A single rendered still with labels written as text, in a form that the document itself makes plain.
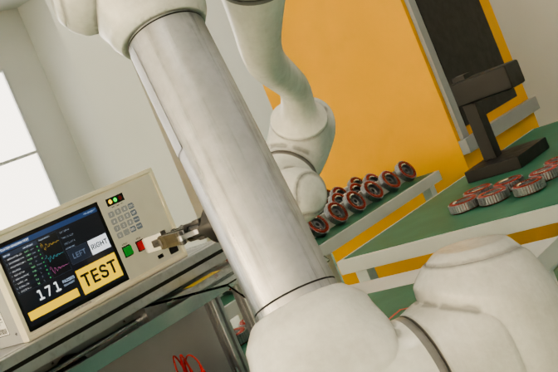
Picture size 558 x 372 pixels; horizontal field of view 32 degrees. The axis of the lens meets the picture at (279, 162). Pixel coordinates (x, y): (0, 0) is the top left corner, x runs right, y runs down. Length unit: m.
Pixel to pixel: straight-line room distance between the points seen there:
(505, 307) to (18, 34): 9.27
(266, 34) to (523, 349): 0.58
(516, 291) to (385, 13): 4.29
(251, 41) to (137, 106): 4.50
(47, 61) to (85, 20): 8.86
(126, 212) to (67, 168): 7.95
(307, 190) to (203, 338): 0.72
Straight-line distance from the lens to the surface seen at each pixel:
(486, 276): 1.04
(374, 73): 5.37
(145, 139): 5.87
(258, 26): 1.34
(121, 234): 1.97
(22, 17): 10.21
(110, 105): 6.01
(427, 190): 4.77
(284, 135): 1.68
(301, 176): 1.60
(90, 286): 1.90
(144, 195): 2.03
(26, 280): 1.82
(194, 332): 2.21
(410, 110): 5.31
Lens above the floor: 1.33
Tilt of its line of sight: 3 degrees down
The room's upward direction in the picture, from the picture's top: 23 degrees counter-clockwise
